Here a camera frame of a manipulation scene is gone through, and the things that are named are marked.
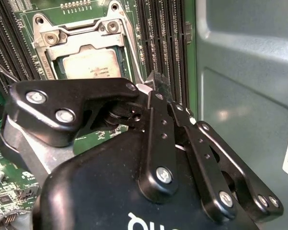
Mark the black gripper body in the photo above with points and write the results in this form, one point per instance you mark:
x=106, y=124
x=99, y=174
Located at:
x=98, y=191

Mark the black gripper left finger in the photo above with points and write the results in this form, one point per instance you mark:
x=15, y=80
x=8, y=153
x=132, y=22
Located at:
x=62, y=95

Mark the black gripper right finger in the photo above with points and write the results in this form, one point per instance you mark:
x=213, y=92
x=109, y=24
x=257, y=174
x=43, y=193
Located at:
x=206, y=167

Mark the silver CPU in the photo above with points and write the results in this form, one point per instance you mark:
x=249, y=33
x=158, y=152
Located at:
x=91, y=63

